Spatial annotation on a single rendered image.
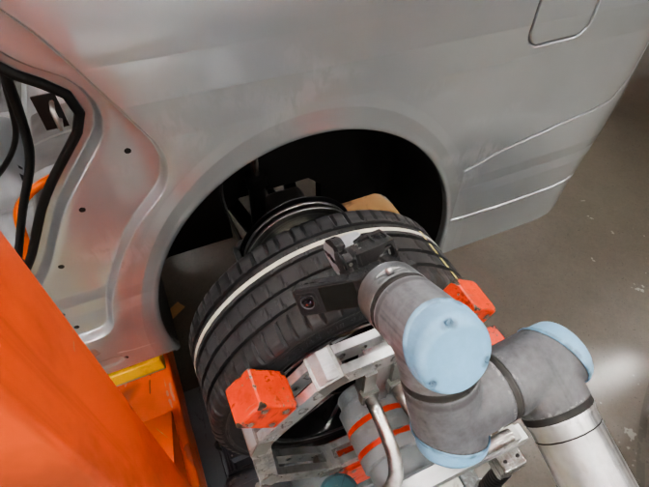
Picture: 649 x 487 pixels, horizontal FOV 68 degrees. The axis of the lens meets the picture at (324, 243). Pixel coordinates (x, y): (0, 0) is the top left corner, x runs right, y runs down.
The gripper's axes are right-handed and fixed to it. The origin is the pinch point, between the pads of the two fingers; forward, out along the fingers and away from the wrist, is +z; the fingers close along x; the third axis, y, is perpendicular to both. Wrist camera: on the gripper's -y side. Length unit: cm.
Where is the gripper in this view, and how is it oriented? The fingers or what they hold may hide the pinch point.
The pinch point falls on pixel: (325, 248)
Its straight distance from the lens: 81.9
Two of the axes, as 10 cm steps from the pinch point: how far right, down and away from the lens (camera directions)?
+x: -3.0, -8.7, -4.0
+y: 9.0, -3.9, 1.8
